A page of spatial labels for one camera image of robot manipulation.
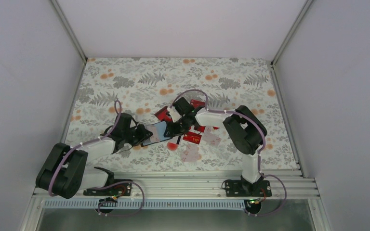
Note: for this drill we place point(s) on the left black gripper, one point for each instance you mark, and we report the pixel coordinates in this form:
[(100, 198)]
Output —
[(142, 136)]

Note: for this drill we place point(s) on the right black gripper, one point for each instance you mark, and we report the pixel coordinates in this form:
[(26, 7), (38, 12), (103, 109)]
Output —
[(173, 132)]

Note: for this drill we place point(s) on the black leather card holder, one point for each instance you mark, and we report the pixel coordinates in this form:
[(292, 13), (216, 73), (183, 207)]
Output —
[(159, 133)]

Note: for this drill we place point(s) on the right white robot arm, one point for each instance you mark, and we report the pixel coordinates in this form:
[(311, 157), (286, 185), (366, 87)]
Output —
[(245, 131)]

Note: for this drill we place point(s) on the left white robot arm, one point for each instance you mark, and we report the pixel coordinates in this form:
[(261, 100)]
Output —
[(64, 172)]

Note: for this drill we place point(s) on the white card red circle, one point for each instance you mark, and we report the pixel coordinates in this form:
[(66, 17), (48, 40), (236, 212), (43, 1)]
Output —
[(173, 145)]

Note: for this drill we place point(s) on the red chip card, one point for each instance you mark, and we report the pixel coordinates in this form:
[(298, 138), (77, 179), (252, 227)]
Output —
[(192, 137)]

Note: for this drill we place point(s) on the red card left pair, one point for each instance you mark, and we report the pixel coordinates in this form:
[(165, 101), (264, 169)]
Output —
[(163, 115)]

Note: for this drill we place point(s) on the red VIP card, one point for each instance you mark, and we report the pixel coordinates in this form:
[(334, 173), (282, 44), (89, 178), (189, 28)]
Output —
[(196, 103)]

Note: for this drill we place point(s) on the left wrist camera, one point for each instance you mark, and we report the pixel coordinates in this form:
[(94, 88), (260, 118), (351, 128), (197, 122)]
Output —
[(124, 125)]

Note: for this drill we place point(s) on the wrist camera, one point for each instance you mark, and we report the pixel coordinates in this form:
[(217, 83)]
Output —
[(124, 125), (179, 109)]

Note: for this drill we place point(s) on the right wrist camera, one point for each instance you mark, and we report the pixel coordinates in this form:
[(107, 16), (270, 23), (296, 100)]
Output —
[(179, 109)]

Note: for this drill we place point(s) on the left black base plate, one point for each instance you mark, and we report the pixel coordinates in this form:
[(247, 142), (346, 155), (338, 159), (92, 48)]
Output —
[(119, 187)]

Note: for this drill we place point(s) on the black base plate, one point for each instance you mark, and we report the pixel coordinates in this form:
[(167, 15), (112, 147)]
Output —
[(119, 187), (239, 188)]

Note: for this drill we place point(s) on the grey slotted cable duct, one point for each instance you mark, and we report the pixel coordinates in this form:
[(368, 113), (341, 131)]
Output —
[(214, 204)]

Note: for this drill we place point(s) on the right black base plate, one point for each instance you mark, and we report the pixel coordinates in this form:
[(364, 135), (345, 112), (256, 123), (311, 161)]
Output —
[(239, 188)]

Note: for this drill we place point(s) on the aluminium rail frame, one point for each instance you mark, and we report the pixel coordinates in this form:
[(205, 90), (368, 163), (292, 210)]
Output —
[(207, 184)]

